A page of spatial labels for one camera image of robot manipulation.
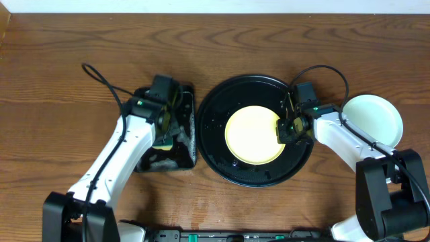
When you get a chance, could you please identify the green and yellow sponge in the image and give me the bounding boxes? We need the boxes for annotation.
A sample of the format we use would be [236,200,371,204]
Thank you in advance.
[152,136,173,151]

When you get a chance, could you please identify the yellow plate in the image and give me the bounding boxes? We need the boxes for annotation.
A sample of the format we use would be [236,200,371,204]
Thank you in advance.
[224,106,285,165]

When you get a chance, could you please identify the light blue plate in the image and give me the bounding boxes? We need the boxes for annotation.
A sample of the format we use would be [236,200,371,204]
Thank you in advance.
[343,94,404,147]

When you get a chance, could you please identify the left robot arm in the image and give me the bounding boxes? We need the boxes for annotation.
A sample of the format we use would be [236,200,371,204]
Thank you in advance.
[42,97,177,241]

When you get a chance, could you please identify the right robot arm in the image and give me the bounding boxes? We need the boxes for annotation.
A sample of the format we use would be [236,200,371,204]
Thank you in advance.
[276,104,429,241]

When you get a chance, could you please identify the black rectangular water tray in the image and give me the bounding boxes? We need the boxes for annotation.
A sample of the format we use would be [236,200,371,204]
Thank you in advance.
[134,83,197,173]

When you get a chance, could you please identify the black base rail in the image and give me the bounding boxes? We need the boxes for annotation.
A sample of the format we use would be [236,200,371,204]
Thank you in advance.
[117,220,337,242]

